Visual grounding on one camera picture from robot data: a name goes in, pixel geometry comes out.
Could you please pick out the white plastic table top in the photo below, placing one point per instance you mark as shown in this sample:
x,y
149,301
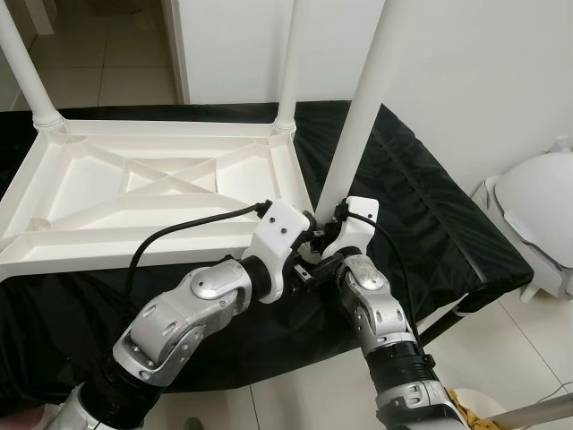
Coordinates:
x,y
72,188

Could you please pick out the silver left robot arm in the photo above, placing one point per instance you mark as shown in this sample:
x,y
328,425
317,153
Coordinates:
x,y
170,322

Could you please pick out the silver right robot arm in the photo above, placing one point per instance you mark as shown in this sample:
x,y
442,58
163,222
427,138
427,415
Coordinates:
x,y
376,313

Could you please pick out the black table cloth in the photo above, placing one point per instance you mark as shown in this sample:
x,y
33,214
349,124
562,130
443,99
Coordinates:
x,y
430,224

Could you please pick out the grey robot foot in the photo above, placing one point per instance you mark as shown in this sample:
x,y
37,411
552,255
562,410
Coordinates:
x,y
192,424

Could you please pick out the yellow cloth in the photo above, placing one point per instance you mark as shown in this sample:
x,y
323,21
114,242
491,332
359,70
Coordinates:
x,y
467,410

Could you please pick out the white plastic chair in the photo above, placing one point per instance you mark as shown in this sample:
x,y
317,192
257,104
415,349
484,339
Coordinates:
x,y
537,206

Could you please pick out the white round bowl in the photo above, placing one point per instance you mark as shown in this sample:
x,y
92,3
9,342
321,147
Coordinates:
x,y
497,403

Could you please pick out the grey metal pole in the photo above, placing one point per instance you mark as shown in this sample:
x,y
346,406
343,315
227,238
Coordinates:
x,y
533,412

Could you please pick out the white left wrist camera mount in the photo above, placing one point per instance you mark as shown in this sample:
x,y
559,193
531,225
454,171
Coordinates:
x,y
279,233

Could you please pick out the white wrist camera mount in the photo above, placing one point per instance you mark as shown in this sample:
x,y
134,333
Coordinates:
x,y
279,233
358,215

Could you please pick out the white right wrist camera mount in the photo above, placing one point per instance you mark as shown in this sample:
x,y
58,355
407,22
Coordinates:
x,y
358,215

